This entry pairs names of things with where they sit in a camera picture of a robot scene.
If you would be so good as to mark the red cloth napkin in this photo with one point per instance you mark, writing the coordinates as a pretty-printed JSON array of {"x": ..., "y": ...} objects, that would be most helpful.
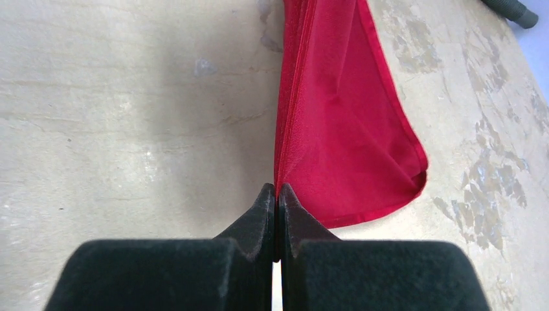
[{"x": 343, "y": 142}]

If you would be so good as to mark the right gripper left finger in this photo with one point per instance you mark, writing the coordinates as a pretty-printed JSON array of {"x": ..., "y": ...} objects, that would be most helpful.
[{"x": 232, "y": 271}]

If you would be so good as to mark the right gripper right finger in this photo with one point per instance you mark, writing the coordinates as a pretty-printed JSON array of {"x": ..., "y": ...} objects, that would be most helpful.
[{"x": 323, "y": 272}]

